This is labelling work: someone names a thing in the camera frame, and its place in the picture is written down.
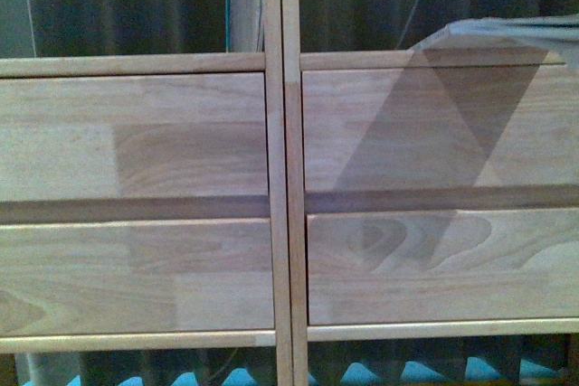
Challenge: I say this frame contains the thick paperback book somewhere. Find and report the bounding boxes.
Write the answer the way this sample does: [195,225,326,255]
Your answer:
[411,14,578,69]

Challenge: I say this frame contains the right wooden bookshelf unit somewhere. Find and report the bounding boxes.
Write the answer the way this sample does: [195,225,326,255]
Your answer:
[281,0,578,385]

